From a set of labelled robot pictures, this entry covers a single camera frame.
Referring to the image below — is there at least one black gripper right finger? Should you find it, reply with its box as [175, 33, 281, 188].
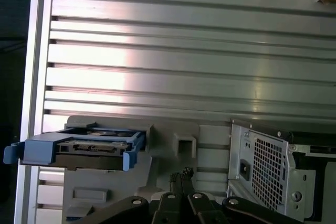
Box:
[181, 166, 307, 224]

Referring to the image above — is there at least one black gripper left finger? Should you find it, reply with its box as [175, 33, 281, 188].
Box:
[83, 172, 185, 224]

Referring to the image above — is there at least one hard disk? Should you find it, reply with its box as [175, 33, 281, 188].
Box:
[4, 121, 147, 172]

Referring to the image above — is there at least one grey power supply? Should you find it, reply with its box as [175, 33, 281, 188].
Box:
[228, 125, 289, 213]

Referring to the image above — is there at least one grey parts rack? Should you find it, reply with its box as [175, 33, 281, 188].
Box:
[62, 115, 232, 224]

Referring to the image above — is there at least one blue RAM stick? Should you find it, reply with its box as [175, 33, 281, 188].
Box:
[65, 215, 89, 222]

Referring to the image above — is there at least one black PC case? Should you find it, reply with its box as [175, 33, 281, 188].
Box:
[226, 118, 336, 223]

